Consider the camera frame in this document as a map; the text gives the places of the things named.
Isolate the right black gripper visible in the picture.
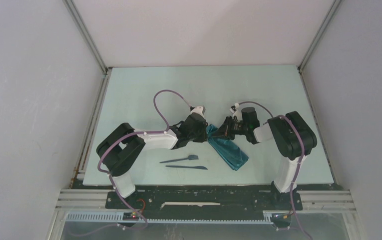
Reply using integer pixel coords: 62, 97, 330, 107
211, 115, 248, 140

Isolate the teal cloth napkin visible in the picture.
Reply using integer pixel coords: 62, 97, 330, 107
206, 124, 249, 171

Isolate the dark plastic knife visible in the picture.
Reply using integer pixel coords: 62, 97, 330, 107
166, 165, 208, 170

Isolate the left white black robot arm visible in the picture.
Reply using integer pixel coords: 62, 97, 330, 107
96, 113, 208, 208

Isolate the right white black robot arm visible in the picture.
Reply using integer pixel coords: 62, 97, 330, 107
213, 106, 317, 209

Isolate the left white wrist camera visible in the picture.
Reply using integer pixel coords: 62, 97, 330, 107
190, 106, 205, 117

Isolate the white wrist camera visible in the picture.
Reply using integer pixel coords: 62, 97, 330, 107
230, 103, 242, 121
190, 106, 205, 117

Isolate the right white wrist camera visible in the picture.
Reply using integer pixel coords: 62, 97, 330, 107
230, 103, 242, 121

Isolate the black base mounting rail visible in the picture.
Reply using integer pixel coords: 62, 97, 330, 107
105, 185, 303, 220

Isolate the white slotted cable duct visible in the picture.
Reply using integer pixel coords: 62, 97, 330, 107
65, 211, 291, 225

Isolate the aluminium frame extrusion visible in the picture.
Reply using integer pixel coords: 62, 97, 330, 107
46, 188, 112, 240

